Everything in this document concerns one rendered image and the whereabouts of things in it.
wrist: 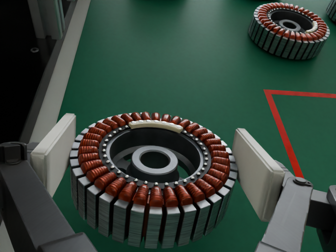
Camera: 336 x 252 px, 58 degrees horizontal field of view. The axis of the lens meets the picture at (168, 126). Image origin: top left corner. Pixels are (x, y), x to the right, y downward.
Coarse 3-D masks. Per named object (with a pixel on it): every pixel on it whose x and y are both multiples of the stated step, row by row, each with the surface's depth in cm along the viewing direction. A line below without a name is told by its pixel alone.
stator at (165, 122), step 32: (96, 128) 21; (128, 128) 23; (160, 128) 24; (192, 128) 23; (96, 160) 18; (160, 160) 22; (192, 160) 23; (224, 160) 20; (96, 192) 17; (128, 192) 16; (160, 192) 17; (192, 192) 17; (224, 192) 18; (96, 224) 18; (128, 224) 18; (160, 224) 16; (192, 224) 17
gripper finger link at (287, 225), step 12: (288, 180) 15; (300, 180) 15; (288, 192) 14; (300, 192) 14; (276, 204) 12; (288, 204) 13; (300, 204) 13; (276, 216) 12; (288, 216) 12; (300, 216) 12; (276, 228) 11; (288, 228) 11; (300, 228) 11; (264, 240) 10; (276, 240) 10; (288, 240) 10; (300, 240) 10
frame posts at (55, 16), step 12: (36, 0) 34; (48, 0) 34; (60, 0) 36; (72, 0) 44; (36, 12) 35; (48, 12) 35; (60, 12) 37; (36, 24) 36; (48, 24) 36; (60, 24) 37; (36, 36) 37; (60, 36) 37
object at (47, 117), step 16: (80, 0) 49; (80, 16) 45; (80, 32) 43; (64, 48) 40; (64, 64) 38; (64, 80) 36; (48, 96) 34; (48, 112) 32; (48, 128) 31; (0, 224) 24; (0, 240) 23
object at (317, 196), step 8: (288, 176) 16; (280, 192) 15; (312, 192) 15; (320, 192) 15; (312, 200) 14; (320, 200) 14; (312, 208) 14; (320, 208) 14; (328, 208) 14; (312, 216) 14; (320, 216) 14; (328, 216) 14; (312, 224) 14; (320, 224) 14; (328, 224) 14
